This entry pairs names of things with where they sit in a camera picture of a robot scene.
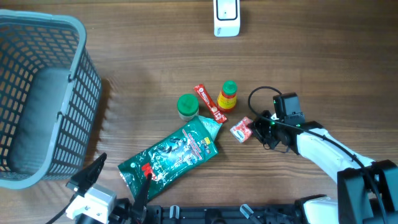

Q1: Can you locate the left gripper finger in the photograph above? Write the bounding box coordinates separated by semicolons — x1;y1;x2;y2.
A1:
132;173;152;215
66;152;107;196

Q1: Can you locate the red white small carton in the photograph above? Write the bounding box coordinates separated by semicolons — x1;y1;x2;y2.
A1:
230;116;252;143

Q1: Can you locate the red coffee stick sachet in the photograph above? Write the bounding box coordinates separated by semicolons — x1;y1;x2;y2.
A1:
193;84;227;124

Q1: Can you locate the green snack bag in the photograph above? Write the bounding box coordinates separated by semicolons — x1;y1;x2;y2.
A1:
118;117;218;200

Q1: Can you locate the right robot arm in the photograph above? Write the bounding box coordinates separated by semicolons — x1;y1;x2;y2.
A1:
249;111;397;223

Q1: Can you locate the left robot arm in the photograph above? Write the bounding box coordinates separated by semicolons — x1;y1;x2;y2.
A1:
65;153;152;224

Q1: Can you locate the white barcode scanner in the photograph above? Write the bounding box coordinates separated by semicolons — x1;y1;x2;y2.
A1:
213;0;241;37

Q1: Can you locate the red sauce bottle green cap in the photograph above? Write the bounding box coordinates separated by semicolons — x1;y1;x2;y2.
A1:
217;80;238;113

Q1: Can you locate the light blue wipes pack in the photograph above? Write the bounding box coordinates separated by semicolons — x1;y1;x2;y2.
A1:
198;115;222;140

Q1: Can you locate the green lid jar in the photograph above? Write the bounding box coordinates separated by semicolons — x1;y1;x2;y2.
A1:
177;94;199;122

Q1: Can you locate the grey plastic basket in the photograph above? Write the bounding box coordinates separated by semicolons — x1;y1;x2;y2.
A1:
1;9;102;190

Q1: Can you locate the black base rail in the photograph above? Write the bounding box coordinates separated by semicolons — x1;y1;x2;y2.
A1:
143;204;303;224

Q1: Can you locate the black left camera cable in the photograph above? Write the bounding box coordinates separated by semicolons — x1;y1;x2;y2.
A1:
45;192;78;224

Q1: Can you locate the black camera cable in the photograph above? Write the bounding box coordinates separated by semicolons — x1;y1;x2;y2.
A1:
248;86;389;224
45;192;78;224

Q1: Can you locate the black right camera cable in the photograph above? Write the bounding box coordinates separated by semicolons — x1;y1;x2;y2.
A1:
248;86;389;224

